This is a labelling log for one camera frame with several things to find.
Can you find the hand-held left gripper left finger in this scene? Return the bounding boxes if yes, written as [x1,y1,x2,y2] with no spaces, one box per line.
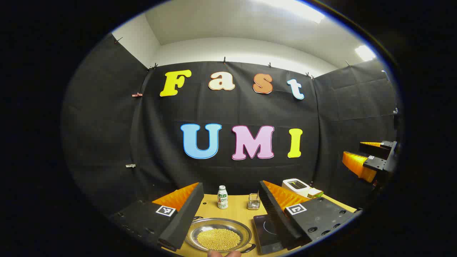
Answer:
[109,182,205,251]

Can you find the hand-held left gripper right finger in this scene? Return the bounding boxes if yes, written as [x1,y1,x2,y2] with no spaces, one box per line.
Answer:
[258,180,363,251]

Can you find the black induction cooktop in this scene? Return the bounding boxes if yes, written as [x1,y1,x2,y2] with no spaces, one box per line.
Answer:
[253,214,286,255]

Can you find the stainless steel pot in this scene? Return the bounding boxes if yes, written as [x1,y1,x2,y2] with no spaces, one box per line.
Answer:
[185,216,257,254]

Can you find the white toaster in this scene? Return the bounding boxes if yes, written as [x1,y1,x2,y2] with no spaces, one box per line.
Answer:
[282,178,311,198]

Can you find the pile of yellow soybeans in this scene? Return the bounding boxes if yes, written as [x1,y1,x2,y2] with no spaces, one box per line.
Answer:
[197,228,241,251]

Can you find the white milk drink bottle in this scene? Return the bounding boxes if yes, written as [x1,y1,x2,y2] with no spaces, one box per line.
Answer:
[217,185,229,210]

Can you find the small ceiling light panel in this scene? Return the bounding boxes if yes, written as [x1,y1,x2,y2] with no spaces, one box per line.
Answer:
[355,45,377,61]

